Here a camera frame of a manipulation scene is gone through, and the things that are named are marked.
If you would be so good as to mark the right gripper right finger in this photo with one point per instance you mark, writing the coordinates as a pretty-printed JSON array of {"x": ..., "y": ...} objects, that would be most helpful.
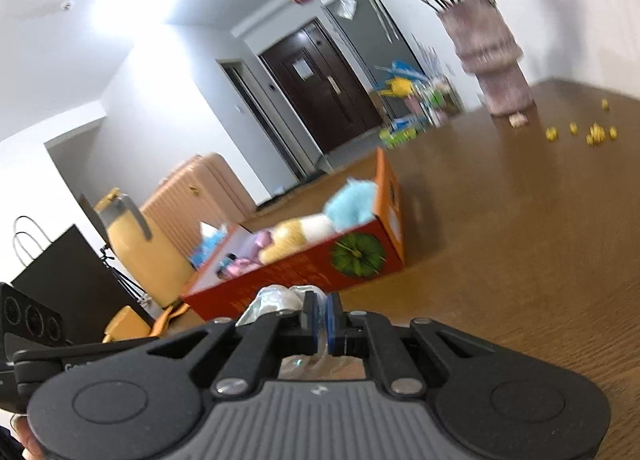
[{"x": 372, "y": 338}]

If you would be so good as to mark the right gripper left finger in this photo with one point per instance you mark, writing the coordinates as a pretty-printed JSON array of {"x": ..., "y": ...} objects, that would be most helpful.
[{"x": 258, "y": 348}]

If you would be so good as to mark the clear bag of filling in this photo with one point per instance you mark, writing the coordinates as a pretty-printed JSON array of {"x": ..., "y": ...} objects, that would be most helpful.
[{"x": 320, "y": 366}]

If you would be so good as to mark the pink satin scrunchie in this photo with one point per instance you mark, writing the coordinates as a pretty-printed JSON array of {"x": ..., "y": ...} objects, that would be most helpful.
[{"x": 246, "y": 259}]

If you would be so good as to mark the yellow white plush toy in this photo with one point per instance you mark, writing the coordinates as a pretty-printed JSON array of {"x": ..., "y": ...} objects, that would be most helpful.
[{"x": 293, "y": 235}]

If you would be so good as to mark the light blue plush toy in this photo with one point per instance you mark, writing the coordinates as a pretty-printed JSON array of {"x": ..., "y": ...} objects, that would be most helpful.
[{"x": 352, "y": 205}]

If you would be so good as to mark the person's left hand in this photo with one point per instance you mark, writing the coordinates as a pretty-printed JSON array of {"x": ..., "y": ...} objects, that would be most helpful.
[{"x": 24, "y": 434}]

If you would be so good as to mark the red cardboard box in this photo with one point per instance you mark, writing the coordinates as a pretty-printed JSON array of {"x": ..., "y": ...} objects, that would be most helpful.
[{"x": 368, "y": 251}]

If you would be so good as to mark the black paper bag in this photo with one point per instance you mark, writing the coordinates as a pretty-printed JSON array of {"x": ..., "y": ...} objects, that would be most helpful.
[{"x": 69, "y": 277}]

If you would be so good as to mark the yellow mug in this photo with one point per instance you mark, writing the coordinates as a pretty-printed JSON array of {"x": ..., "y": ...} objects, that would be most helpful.
[{"x": 127, "y": 324}]

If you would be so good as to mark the blue tissue pack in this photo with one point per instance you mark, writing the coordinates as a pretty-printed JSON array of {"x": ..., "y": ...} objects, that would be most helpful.
[{"x": 211, "y": 237}]

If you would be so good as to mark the yellow thermos jug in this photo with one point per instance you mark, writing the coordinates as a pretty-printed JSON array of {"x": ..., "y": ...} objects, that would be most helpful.
[{"x": 144, "y": 249}]

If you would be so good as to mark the pink suitcase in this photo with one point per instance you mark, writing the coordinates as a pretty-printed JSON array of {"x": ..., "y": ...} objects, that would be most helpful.
[{"x": 203, "y": 189}]

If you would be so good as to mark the dark brown door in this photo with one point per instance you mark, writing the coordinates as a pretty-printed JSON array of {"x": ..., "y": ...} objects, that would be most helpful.
[{"x": 322, "y": 88}]

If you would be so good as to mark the grey refrigerator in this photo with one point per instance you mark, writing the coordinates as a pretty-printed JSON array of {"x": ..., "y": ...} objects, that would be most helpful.
[{"x": 373, "y": 36}]

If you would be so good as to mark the yellow petal crumbs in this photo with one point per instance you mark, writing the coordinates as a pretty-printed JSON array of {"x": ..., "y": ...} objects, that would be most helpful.
[{"x": 596, "y": 134}]

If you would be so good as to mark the pink ribbed vase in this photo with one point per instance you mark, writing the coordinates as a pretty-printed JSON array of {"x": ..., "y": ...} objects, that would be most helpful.
[{"x": 487, "y": 50}]

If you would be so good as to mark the cluttered wire rack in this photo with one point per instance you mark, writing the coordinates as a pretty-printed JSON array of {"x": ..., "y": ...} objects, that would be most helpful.
[{"x": 428, "y": 94}]

